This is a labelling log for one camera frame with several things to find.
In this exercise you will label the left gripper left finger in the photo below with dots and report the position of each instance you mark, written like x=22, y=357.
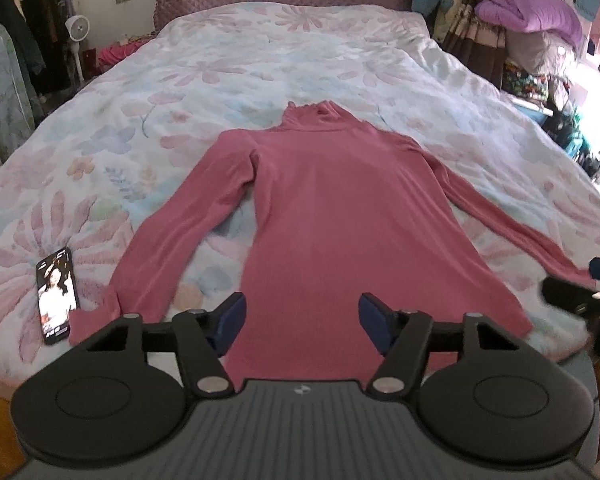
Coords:
x=201, y=339

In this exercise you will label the dark hanging clothes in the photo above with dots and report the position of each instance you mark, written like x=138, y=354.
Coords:
x=41, y=38

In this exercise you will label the black smartphone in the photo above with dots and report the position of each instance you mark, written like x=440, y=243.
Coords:
x=57, y=296

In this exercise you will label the pink cloth beside bed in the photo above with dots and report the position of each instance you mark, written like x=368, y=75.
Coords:
x=115, y=53

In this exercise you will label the light floral hanging garment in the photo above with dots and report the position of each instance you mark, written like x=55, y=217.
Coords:
x=16, y=114

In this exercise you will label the pink turtleneck sweater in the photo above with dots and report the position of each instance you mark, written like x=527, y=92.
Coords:
x=342, y=208

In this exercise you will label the white standing fan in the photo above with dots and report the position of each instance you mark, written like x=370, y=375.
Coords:
x=78, y=27

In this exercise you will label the purple folded blanket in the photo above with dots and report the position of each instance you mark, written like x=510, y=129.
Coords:
x=554, y=16

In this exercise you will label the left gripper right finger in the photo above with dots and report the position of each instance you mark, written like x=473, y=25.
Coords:
x=402, y=339

